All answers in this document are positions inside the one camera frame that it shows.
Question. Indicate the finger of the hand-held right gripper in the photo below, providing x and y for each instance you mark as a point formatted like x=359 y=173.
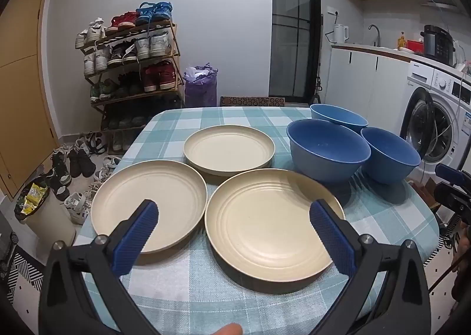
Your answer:
x=449 y=173

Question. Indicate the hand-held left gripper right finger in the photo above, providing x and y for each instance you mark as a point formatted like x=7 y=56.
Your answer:
x=333 y=239

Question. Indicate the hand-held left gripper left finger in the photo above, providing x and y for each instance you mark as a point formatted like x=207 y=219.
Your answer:
x=136 y=239

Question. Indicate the beige plate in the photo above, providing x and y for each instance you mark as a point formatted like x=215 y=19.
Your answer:
x=228 y=149
x=265 y=232
x=165 y=187

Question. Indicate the blue bowl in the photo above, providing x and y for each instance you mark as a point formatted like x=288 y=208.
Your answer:
x=338 y=116
x=390 y=165
x=323 y=158

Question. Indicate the person's left hand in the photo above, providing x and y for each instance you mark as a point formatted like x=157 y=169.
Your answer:
x=228 y=330

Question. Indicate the teal checkered tablecloth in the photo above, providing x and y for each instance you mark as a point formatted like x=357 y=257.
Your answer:
x=176 y=283

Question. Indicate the beige trash bin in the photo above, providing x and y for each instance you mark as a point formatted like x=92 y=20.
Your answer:
x=48 y=221

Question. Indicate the white washing machine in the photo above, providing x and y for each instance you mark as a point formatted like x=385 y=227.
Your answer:
x=438 y=81

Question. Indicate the scattered pile of shoes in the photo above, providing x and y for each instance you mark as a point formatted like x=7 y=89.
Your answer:
x=82 y=162

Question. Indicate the yellow wrappers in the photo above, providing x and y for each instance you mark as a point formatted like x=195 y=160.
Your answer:
x=33 y=199

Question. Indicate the black white patterned rug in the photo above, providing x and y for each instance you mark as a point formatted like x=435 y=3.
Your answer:
x=25 y=268

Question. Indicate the black pressure cooker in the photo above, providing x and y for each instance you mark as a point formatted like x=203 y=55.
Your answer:
x=438 y=46

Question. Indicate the grey suitcase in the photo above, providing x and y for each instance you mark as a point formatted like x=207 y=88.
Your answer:
x=7 y=246

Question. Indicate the red box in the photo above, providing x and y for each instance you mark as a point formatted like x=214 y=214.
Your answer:
x=415 y=46

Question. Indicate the white base cabinets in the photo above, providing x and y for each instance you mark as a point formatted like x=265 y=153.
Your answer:
x=353 y=81

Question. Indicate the yellow bottle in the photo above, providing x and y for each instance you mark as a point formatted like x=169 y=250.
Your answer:
x=401 y=42

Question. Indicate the metal faucet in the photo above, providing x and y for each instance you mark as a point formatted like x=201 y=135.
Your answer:
x=378 y=38

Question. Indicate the brown door mat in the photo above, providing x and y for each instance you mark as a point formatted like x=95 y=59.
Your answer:
x=254 y=101

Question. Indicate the purple plastic bag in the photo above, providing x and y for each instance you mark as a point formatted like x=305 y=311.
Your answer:
x=200 y=92

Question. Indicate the wooden shoe rack with shoes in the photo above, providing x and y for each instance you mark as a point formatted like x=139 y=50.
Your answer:
x=162 y=75

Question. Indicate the white electric kettle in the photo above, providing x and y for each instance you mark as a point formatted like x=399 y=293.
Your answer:
x=340 y=34

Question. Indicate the yellow wooden door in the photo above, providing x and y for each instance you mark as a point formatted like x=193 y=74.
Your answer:
x=22 y=81

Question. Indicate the black framed glass door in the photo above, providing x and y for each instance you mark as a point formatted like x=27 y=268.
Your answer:
x=290 y=44

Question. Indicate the white wall socket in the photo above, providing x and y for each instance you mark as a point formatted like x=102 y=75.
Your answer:
x=330 y=10

